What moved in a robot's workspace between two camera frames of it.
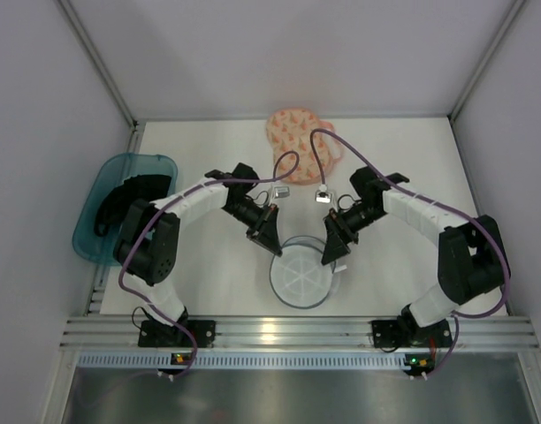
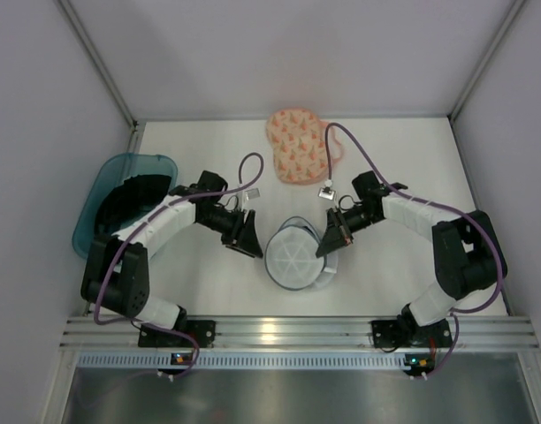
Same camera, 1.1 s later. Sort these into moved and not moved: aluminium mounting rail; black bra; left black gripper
Moved: left black gripper
Not moved: aluminium mounting rail; black bra
